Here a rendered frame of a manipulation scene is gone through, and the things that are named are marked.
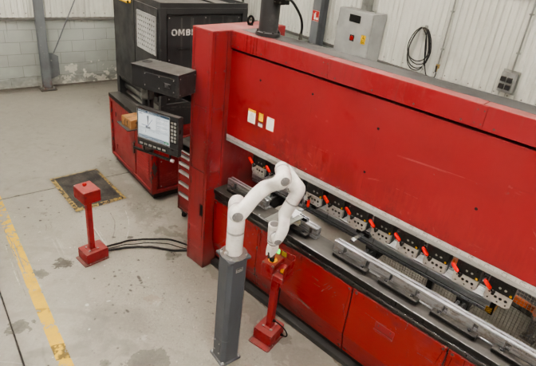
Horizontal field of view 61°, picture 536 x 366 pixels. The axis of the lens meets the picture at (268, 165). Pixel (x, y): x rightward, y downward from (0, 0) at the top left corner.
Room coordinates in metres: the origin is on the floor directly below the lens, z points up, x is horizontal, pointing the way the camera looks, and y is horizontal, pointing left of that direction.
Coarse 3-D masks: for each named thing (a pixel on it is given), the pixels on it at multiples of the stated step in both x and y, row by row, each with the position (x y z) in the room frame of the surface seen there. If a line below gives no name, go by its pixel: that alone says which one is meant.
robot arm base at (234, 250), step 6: (228, 234) 2.52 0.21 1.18; (228, 240) 2.52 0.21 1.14; (234, 240) 2.50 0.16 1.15; (240, 240) 2.52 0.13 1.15; (228, 246) 2.52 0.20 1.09; (234, 246) 2.51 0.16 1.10; (240, 246) 2.52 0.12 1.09; (222, 252) 2.55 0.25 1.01; (228, 252) 2.51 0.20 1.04; (234, 252) 2.51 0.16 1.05; (240, 252) 2.53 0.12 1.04; (246, 252) 2.58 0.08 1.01; (228, 258) 2.48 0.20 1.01; (234, 258) 2.49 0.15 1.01; (240, 258) 2.50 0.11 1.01
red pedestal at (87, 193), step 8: (80, 184) 3.57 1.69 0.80; (88, 184) 3.59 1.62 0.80; (80, 192) 3.46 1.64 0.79; (88, 192) 3.45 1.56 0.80; (96, 192) 3.50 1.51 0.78; (80, 200) 3.47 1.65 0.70; (88, 200) 3.44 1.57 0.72; (96, 200) 3.50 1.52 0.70; (88, 208) 3.51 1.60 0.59; (88, 216) 3.51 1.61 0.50; (88, 224) 3.51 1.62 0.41; (88, 232) 3.52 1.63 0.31; (88, 240) 3.53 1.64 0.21; (80, 248) 3.51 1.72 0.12; (88, 248) 3.52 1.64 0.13; (96, 248) 3.53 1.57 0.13; (104, 248) 3.56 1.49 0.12; (80, 256) 3.51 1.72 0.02; (88, 256) 3.42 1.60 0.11; (96, 256) 3.48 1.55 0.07; (104, 256) 3.55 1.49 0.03; (88, 264) 3.42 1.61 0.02
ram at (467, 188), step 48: (240, 96) 3.63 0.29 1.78; (288, 96) 3.30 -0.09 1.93; (336, 96) 3.03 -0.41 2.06; (240, 144) 3.60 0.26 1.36; (288, 144) 3.26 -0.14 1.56; (336, 144) 2.98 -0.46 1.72; (384, 144) 2.75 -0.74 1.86; (432, 144) 2.55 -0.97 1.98; (480, 144) 2.38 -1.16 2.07; (336, 192) 2.93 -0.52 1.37; (384, 192) 2.69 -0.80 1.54; (432, 192) 2.49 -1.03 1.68; (480, 192) 2.33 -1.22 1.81; (528, 192) 2.18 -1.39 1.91; (480, 240) 2.27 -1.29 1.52; (528, 240) 2.12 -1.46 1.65
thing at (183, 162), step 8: (184, 136) 4.48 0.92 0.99; (184, 152) 4.33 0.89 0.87; (184, 160) 4.36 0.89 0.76; (184, 168) 4.36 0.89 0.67; (184, 176) 4.36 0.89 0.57; (184, 184) 4.33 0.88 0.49; (184, 192) 4.36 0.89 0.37; (184, 200) 4.35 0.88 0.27; (184, 208) 4.35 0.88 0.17; (184, 216) 4.42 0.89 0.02
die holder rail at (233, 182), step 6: (228, 180) 3.70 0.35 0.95; (234, 180) 3.67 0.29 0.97; (228, 186) 3.69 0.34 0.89; (234, 186) 3.65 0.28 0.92; (240, 186) 3.59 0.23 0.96; (246, 186) 3.59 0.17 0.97; (246, 192) 3.54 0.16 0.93; (264, 198) 3.41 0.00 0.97; (258, 204) 3.43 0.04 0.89; (264, 204) 3.39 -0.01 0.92
